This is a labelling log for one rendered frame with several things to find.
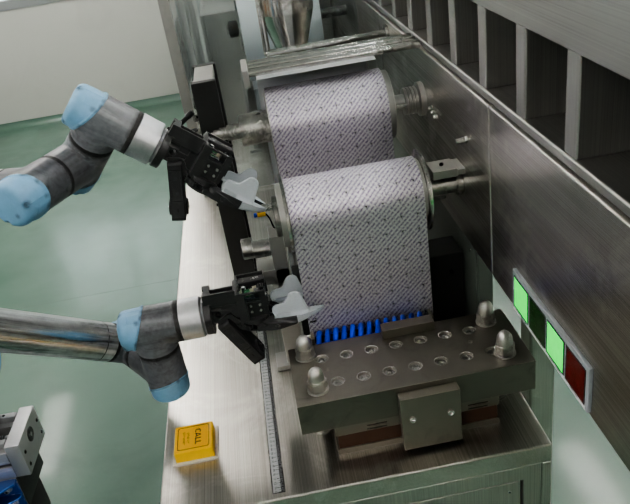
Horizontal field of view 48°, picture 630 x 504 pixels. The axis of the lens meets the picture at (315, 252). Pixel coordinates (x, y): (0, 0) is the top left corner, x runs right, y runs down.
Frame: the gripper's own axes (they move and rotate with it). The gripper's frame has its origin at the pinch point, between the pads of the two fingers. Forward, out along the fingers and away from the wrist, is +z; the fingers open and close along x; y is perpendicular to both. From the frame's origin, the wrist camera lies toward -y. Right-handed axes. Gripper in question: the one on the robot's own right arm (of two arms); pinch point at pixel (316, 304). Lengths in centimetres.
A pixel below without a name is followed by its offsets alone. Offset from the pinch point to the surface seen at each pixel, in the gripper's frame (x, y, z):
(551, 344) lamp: -34.8, 9.2, 29.2
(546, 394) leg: 13, -45, 50
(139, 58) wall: 556, -66, -100
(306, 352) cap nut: -8.3, -4.0, -3.4
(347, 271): -0.1, 5.7, 6.5
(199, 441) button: -11.4, -16.6, -25.0
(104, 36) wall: 556, -42, -125
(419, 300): -0.1, -3.3, 19.0
